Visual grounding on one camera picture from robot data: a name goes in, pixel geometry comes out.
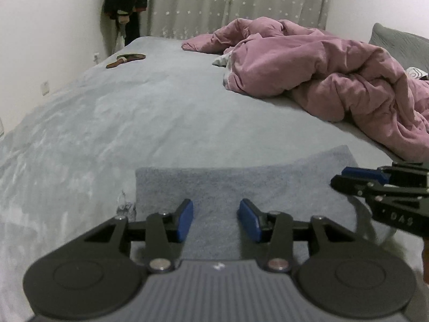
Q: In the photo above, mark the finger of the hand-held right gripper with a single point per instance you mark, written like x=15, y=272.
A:
x=348, y=183
x=362, y=172

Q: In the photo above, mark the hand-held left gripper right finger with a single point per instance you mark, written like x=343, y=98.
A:
x=249, y=221

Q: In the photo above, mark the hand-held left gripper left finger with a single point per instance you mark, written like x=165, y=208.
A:
x=186, y=221

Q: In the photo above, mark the grey knit sweater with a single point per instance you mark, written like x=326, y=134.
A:
x=234, y=181

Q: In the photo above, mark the white printed item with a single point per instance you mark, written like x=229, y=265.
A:
x=415, y=73

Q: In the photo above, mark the pink duvet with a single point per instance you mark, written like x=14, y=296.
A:
x=318, y=63

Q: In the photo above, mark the grey pillow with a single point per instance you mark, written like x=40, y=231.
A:
x=398, y=40

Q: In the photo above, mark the brown slipper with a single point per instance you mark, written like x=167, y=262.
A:
x=129, y=57

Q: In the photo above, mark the star-print curtain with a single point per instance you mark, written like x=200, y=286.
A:
x=234, y=3

